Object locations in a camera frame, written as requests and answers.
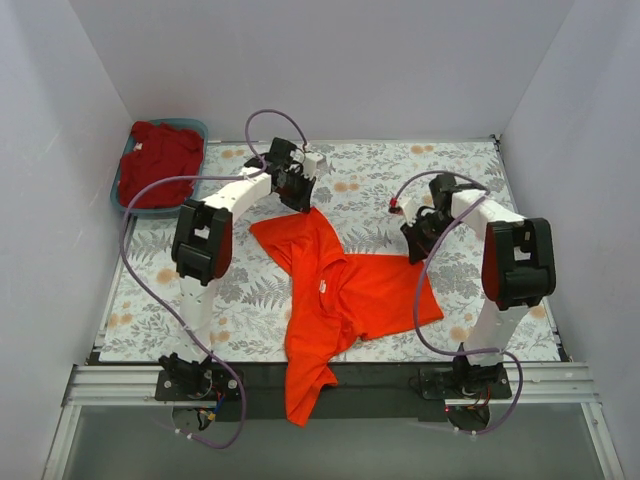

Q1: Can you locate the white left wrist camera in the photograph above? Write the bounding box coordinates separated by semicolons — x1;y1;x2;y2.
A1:
302;151;326;179

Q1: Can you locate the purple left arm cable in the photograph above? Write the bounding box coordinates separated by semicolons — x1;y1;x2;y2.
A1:
119;109;311;450

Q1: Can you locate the black front table strip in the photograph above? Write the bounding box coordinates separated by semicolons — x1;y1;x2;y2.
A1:
234;362;447;423

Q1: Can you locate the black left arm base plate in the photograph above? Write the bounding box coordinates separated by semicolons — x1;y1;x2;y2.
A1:
154;369;241;401

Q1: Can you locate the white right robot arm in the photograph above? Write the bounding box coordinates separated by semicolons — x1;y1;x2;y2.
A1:
389;170;556;368

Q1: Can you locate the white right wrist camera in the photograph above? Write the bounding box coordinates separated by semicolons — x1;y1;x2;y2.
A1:
388;197;420;226

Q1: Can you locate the blue plastic basket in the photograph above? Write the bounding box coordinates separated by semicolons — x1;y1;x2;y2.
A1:
110;118;208;218

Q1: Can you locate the orange t shirt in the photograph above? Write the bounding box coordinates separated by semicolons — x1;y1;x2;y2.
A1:
250;209;444;427

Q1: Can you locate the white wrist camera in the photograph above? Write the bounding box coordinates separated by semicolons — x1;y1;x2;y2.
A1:
302;151;326;179
388;197;420;226

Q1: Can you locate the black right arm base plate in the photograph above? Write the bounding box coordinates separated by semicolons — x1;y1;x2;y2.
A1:
417;363;512;400

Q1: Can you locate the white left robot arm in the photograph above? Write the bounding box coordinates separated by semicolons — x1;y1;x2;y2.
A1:
171;138;324;362

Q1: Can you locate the aluminium front frame rail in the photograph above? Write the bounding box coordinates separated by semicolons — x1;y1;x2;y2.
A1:
65;362;601;405

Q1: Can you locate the red t shirt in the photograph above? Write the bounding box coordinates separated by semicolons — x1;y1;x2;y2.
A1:
117;121;204;209

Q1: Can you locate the floral table mat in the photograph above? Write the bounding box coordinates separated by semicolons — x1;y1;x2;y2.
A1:
98;141;560;363

